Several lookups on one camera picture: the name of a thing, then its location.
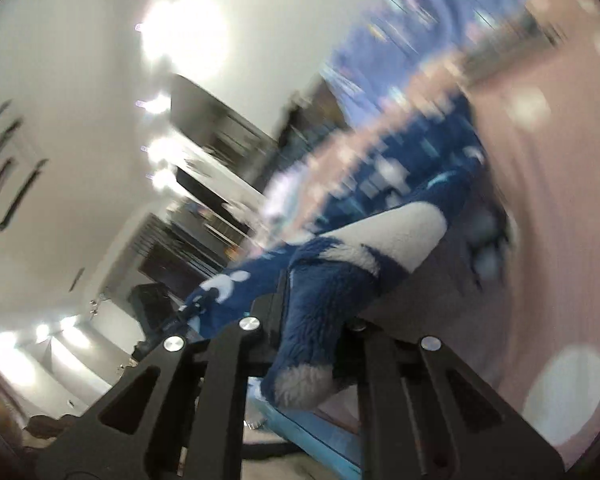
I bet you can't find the pink polka dot duvet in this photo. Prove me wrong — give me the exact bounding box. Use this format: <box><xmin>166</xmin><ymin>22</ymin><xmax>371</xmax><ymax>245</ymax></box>
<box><xmin>258</xmin><ymin>0</ymin><xmax>600</xmax><ymax>466</ymax></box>

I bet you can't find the blue tree print sheet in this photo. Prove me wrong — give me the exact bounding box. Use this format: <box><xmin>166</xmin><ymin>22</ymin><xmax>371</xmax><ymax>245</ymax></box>
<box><xmin>321</xmin><ymin>0</ymin><xmax>527</xmax><ymax>127</ymax></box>

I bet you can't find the navy fleece star pajama top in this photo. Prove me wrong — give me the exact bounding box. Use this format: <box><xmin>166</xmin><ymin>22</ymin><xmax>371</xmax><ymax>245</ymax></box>
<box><xmin>182</xmin><ymin>91</ymin><xmax>509</xmax><ymax>410</ymax></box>

